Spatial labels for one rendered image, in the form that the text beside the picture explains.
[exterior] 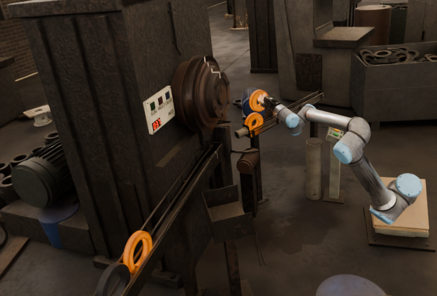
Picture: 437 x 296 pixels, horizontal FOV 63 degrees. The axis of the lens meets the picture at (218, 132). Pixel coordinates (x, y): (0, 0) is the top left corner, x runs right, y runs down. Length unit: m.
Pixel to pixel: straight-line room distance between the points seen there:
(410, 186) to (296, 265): 0.87
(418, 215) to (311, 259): 0.75
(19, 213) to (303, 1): 3.69
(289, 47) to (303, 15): 0.43
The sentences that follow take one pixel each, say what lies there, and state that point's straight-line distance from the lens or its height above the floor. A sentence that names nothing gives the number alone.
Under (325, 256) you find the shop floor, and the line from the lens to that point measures 2.63.
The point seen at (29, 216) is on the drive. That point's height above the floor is 0.25.
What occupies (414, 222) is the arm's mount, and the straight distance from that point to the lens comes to 2.73.
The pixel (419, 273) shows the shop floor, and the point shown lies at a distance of 2.66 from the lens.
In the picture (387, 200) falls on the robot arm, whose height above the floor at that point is 0.46.
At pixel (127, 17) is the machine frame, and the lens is 1.78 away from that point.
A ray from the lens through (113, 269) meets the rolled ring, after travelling 1.63.
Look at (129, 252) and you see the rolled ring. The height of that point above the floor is 0.74.
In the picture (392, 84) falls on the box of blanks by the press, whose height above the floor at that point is 0.53.
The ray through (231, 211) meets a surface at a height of 0.60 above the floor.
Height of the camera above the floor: 1.83
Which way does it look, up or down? 25 degrees down
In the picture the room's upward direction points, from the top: 7 degrees counter-clockwise
